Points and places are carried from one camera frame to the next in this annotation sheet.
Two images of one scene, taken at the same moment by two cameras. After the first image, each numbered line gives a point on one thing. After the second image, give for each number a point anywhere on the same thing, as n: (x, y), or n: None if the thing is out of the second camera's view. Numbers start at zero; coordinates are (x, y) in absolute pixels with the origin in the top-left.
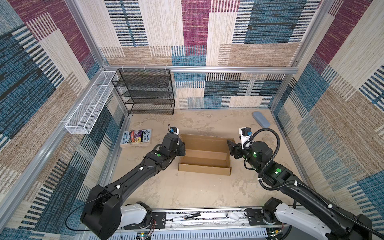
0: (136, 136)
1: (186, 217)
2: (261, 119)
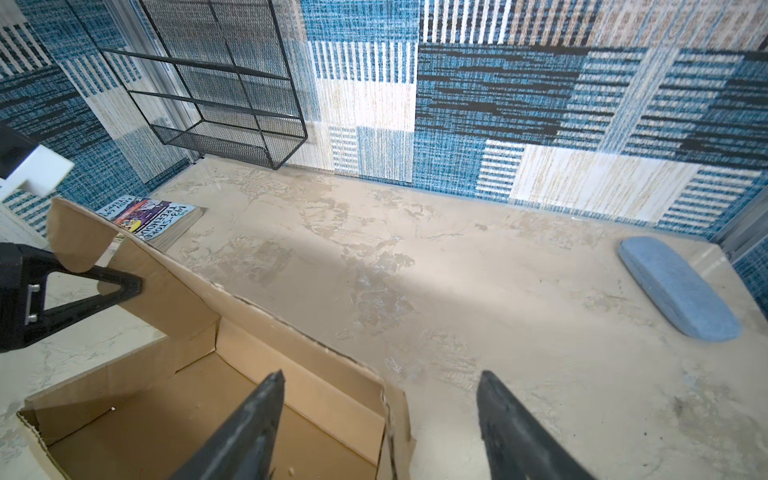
0: (157, 222)
1: None
2: (678, 290)
